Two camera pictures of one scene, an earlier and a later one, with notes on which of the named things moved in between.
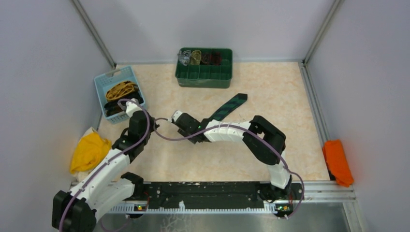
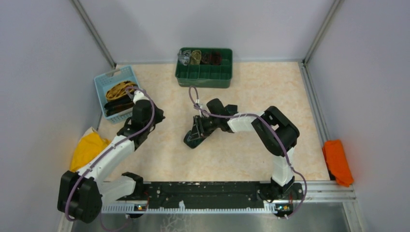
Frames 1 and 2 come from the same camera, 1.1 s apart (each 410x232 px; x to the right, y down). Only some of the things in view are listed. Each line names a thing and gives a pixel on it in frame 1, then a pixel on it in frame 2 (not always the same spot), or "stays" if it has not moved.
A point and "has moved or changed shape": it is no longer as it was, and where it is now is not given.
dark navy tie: x=112 y=108 stays
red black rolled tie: x=215 y=58 stays
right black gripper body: x=184 y=134 to x=210 y=123
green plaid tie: x=239 y=99 has moved or changed shape
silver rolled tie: x=184 y=56 stays
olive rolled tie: x=196 y=57 stays
